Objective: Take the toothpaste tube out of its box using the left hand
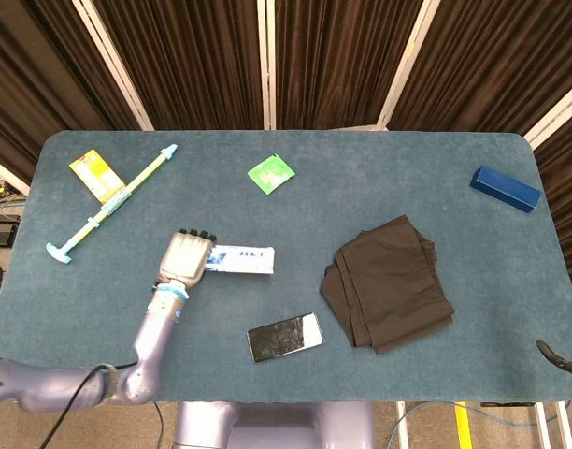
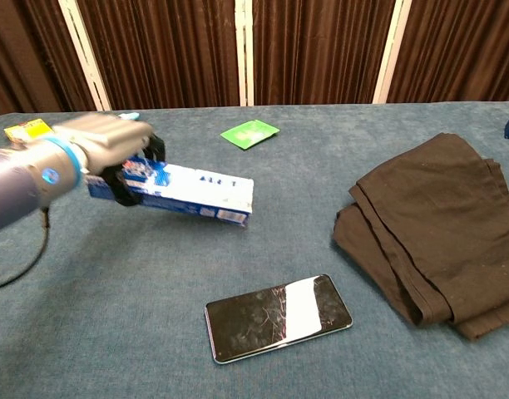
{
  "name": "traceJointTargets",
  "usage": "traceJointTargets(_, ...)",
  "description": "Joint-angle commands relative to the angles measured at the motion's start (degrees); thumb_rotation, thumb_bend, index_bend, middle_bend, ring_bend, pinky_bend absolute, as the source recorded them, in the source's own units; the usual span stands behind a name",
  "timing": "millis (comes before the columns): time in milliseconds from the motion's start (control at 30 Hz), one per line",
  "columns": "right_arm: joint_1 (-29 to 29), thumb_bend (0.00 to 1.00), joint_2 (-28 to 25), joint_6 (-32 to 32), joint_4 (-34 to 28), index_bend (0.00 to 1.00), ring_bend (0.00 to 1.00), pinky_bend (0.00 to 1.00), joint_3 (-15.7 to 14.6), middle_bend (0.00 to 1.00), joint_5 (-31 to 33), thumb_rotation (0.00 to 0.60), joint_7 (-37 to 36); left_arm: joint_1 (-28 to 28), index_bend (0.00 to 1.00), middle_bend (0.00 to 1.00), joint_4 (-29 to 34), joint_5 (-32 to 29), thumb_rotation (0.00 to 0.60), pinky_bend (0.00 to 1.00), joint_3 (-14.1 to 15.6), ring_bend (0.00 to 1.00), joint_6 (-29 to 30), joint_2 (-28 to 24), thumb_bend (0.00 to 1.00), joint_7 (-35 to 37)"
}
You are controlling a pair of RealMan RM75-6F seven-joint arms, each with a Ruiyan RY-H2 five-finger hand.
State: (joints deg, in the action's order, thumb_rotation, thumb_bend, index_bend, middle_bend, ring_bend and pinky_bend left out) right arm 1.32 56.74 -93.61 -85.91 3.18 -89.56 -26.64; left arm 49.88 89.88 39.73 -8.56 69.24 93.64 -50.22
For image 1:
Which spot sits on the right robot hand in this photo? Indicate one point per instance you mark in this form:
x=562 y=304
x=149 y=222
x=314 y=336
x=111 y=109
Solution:
x=554 y=357

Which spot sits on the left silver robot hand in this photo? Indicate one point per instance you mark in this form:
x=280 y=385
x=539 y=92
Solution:
x=185 y=257

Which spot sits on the blue white toothpaste paper box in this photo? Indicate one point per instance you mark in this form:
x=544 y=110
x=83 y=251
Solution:
x=248 y=261

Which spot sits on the left lilac robot arm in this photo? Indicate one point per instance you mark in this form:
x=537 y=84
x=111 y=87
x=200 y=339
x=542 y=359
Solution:
x=150 y=337

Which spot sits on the dark blue rectangular box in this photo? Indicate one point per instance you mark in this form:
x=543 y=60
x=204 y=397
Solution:
x=505 y=189

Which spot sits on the white metal table leg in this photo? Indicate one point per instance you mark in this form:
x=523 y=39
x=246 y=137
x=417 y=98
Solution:
x=540 y=425
x=402 y=425

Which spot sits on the long green yellow plastic stick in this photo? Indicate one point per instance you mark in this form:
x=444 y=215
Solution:
x=141 y=178

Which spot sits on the green sachet packet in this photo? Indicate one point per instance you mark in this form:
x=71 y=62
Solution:
x=270 y=174

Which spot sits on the yellow card package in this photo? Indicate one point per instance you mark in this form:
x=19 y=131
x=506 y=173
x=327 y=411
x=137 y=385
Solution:
x=96 y=175

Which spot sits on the black smartphone with cracked screen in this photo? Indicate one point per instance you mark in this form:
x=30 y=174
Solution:
x=286 y=337

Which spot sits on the brown pleated curtain panel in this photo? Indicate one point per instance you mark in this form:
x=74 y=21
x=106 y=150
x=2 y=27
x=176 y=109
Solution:
x=342 y=61
x=491 y=61
x=571 y=187
x=33 y=70
x=188 y=61

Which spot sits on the folded black cloth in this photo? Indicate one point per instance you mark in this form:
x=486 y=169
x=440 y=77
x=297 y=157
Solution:
x=389 y=290

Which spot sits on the black foot pedal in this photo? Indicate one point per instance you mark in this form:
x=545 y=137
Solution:
x=1 y=231

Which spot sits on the lilac robot torso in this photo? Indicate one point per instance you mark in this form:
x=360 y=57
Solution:
x=276 y=430

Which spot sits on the blue felt table cover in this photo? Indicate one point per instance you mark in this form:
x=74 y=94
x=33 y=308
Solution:
x=407 y=154

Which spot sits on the white partition frame post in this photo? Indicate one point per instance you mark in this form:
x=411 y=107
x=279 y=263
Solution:
x=554 y=112
x=261 y=65
x=406 y=65
x=114 y=65
x=8 y=174

